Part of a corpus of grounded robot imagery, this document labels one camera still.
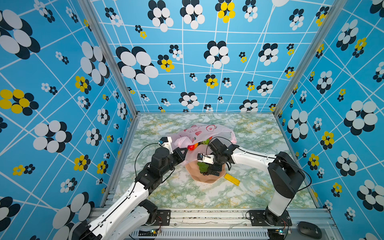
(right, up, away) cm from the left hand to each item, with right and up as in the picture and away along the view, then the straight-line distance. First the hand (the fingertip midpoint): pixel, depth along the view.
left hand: (189, 148), depth 74 cm
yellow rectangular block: (+25, -20, +12) cm, 34 cm away
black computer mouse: (+57, -37, -5) cm, 68 cm away
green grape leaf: (+7, -12, +10) cm, 17 cm away
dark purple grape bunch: (+8, -16, +12) cm, 22 cm away
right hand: (+13, -11, +16) cm, 24 cm away
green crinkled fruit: (+9, +1, +19) cm, 21 cm away
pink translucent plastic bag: (+6, +7, +16) cm, 18 cm away
